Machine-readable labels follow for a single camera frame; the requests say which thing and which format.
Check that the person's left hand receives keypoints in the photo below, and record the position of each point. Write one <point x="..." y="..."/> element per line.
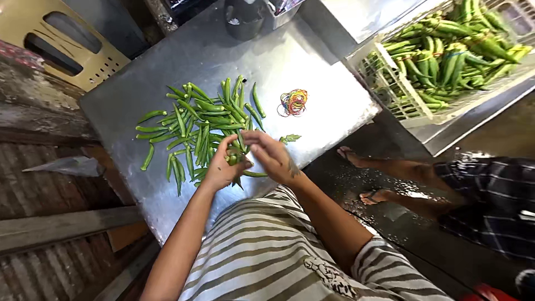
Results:
<point x="221" y="170"/>

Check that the person's right hand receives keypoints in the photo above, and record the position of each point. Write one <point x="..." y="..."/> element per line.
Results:
<point x="273" y="161"/>

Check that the person's left thumb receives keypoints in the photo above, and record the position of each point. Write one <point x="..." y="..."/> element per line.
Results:
<point x="242" y="167"/>

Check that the person's right fingers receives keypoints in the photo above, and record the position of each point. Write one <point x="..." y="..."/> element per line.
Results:
<point x="260" y="138"/>

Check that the person's left index finger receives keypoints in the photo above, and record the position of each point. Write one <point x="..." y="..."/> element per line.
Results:
<point x="225" y="144"/>

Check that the person's right thumb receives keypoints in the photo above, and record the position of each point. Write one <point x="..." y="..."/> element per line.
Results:
<point x="260" y="154"/>

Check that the small okra bunch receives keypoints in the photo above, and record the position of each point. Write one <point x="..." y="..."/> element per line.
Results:
<point x="233" y="159"/>

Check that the person's left forearm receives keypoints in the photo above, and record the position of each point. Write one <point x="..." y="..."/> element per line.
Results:
<point x="184" y="242"/>

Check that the person's right forearm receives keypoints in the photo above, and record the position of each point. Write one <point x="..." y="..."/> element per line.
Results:
<point x="330" y="221"/>

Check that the pile of green okra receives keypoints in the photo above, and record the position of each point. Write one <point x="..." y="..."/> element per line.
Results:
<point x="204" y="125"/>

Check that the small green leaf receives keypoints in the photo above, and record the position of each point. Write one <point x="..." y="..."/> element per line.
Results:
<point x="291" y="137"/>

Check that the pile of coloured rubber bands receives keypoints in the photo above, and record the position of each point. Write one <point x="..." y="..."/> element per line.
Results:
<point x="294" y="103"/>

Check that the person's body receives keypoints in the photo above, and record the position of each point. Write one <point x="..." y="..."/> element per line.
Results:
<point x="259" y="251"/>

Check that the metal table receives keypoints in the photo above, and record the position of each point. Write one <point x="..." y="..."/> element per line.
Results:
<point x="167" y="75"/>

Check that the dark round container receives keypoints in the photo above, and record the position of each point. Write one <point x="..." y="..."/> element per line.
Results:
<point x="243" y="25"/>

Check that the grey box with packets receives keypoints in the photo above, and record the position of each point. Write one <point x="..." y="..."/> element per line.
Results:
<point x="284" y="19"/>

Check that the metal box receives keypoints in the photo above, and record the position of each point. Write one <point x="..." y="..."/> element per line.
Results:
<point x="334" y="25"/>

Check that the clear plastic bag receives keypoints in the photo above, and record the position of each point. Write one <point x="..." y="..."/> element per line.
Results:
<point x="71" y="166"/>

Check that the white plastic crate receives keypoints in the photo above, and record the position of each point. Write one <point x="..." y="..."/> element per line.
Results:
<point x="422" y="104"/>

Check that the wooden beam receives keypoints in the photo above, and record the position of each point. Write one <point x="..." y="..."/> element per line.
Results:
<point x="67" y="228"/>

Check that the metal crate stand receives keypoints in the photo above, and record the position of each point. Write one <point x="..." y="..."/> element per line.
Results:
<point x="443" y="136"/>

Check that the yellow plastic chair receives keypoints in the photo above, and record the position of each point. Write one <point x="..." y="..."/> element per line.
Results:
<point x="71" y="46"/>

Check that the pile of bundled okra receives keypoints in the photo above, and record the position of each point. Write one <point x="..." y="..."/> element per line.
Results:
<point x="451" y="58"/>

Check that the wooden post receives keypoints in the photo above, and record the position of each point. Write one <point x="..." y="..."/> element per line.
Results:
<point x="161" y="14"/>

